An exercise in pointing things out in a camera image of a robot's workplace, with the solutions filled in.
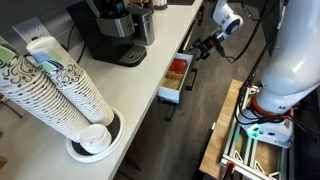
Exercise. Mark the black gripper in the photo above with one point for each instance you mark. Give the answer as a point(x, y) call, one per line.
point(215, 41)

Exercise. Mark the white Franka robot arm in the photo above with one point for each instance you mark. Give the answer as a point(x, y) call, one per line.
point(293, 66)

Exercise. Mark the white open drawer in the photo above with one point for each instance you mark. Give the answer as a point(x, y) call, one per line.
point(171, 93)

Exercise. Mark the orange packets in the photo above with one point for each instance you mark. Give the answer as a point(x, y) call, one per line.
point(177, 65)

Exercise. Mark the tan packets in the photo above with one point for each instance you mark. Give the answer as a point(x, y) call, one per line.
point(171, 81)

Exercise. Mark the black tray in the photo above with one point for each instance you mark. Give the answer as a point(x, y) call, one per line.
point(181, 2)

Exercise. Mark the silver water tank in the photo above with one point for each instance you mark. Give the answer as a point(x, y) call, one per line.
point(145, 25)

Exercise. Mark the wooden platform board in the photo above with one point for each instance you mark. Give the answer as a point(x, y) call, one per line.
point(221, 130)

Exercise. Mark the black coffee machine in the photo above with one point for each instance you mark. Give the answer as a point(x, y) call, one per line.
point(106, 36)

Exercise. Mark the red clamp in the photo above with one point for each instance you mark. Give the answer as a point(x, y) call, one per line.
point(229, 169)

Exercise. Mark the short patterned paper cup stack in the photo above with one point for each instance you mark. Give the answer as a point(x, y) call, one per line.
point(76, 86)

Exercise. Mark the white cup lid stack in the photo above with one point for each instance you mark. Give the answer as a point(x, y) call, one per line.
point(96, 139)

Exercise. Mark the tall patterned paper cup stack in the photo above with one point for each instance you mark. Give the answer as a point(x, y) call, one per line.
point(36, 96)

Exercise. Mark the white wall outlet plate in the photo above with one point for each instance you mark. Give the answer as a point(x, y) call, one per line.
point(31, 29)

